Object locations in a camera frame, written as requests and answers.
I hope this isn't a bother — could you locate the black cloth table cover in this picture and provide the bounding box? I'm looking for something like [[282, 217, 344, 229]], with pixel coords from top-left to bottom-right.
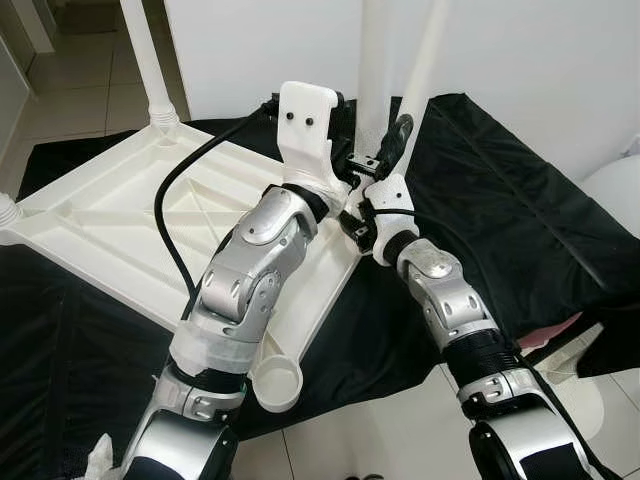
[[0, 92, 640, 480]]

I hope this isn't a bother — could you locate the pink fabric item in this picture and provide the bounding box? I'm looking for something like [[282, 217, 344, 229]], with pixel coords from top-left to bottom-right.
[[520, 312, 583, 351]]

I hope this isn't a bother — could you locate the white floor fan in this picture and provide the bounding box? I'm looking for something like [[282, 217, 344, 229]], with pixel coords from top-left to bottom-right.
[[520, 155, 640, 441]]

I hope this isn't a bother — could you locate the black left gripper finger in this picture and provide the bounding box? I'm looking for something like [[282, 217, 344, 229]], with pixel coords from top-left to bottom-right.
[[378, 113, 414, 181]]

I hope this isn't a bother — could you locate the white plastic children table top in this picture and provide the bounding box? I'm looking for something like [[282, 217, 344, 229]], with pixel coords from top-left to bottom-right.
[[0, 122, 366, 413]]

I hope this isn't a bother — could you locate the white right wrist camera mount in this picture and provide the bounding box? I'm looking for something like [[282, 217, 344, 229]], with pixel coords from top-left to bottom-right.
[[358, 172, 419, 269]]

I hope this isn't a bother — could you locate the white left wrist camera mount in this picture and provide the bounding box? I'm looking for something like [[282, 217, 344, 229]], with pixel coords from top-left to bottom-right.
[[275, 82, 353, 196]]

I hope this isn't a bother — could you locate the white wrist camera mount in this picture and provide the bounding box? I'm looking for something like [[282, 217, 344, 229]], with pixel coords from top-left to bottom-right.
[[275, 82, 353, 196], [358, 172, 419, 269]]

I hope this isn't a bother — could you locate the white crumpled paper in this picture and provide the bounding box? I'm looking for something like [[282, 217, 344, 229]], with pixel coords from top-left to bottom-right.
[[85, 432, 123, 480]]

